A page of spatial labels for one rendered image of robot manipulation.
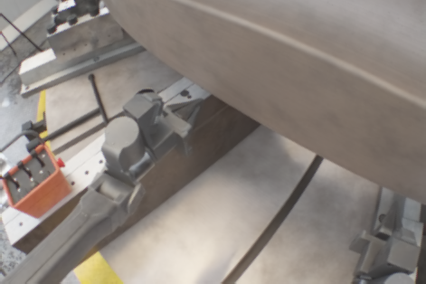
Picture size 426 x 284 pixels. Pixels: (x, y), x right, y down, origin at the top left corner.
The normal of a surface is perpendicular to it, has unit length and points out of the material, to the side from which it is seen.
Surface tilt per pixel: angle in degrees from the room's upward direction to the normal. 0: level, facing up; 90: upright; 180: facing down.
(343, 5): 50
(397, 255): 0
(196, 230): 0
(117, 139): 7
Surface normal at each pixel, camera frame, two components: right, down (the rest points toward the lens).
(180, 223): -0.09, -0.63
